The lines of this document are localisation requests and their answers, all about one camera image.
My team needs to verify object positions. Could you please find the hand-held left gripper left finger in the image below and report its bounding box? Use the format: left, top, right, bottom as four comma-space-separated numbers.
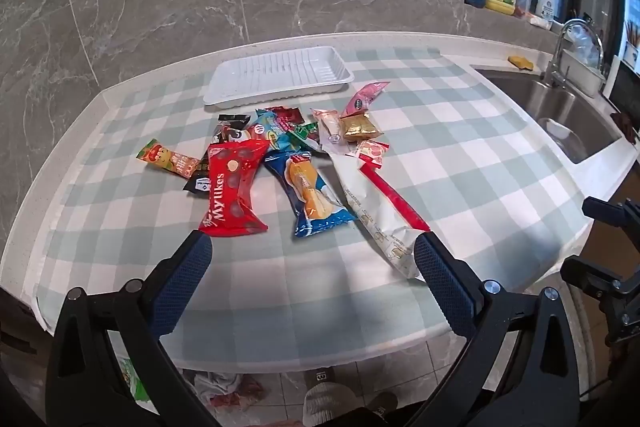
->
47, 229, 213, 427

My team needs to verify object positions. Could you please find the clear white snack packet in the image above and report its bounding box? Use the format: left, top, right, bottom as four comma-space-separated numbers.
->
310, 107, 347, 154

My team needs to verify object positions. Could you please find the green plastic bag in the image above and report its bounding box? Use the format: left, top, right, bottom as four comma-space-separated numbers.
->
117, 357, 153, 413

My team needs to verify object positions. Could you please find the steel sink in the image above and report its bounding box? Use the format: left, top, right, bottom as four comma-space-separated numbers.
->
472, 67, 623, 165

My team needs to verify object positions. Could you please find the white plastic container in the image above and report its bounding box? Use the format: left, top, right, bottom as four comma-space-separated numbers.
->
537, 117, 583, 152

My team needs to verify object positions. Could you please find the chrome faucet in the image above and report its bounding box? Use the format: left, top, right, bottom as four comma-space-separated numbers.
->
542, 18, 603, 88

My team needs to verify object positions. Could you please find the green white checkered tablecloth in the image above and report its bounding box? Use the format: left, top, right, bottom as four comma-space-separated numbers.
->
25, 46, 591, 373

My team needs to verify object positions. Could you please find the black snack packet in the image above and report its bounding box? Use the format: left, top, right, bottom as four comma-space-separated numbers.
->
182, 157, 215, 194

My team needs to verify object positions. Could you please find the long white red packet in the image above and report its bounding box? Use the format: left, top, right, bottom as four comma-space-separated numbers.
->
330, 142, 432, 280

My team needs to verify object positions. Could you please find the blue bread packet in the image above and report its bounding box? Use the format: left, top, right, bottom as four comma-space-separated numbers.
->
263, 150, 357, 239

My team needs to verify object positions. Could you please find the pink snack packet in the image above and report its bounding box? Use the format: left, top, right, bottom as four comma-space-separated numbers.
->
341, 81, 391, 118

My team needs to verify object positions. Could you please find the crumpled cloth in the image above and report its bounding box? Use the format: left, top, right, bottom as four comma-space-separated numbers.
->
192, 371, 266, 408

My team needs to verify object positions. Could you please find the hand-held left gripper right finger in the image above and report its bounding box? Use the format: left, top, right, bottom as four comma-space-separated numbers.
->
412, 231, 583, 427

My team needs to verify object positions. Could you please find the gold snack packet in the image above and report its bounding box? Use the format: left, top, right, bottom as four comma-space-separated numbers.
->
340, 112, 386, 142

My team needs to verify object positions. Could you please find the white dish rack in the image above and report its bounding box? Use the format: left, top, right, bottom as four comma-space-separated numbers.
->
559, 48, 607, 98

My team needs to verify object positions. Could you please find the red white strawberry packet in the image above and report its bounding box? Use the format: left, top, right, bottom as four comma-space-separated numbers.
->
354, 139, 391, 170

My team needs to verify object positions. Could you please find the orange green snack packet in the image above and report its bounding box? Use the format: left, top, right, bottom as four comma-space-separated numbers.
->
137, 138, 201, 178

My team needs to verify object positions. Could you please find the white plastic tray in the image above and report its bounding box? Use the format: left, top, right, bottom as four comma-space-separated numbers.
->
202, 46, 355, 108

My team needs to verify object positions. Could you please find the grey slipper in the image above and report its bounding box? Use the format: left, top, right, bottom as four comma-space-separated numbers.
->
302, 382, 351, 427

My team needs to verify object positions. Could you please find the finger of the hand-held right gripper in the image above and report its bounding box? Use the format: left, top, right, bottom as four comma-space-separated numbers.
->
582, 196, 640, 233
560, 257, 640, 348

